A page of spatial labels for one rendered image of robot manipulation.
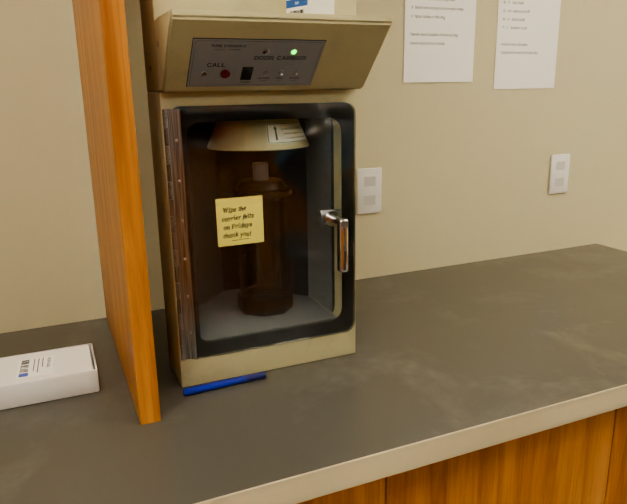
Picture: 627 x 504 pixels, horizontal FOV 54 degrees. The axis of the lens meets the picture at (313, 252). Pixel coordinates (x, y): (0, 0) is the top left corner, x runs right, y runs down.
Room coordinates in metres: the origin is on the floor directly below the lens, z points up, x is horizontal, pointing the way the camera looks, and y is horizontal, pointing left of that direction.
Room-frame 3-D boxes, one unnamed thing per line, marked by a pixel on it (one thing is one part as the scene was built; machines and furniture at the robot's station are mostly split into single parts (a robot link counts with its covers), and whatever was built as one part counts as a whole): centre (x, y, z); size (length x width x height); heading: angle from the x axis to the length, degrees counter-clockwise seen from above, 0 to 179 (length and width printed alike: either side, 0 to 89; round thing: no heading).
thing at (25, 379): (0.93, 0.45, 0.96); 0.16 x 0.12 x 0.04; 113
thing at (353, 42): (0.93, 0.05, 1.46); 0.32 x 0.12 x 0.10; 113
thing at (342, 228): (0.99, -0.04, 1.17); 0.05 x 0.03 x 0.10; 23
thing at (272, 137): (0.97, 0.07, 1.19); 0.30 x 0.01 x 0.40; 113
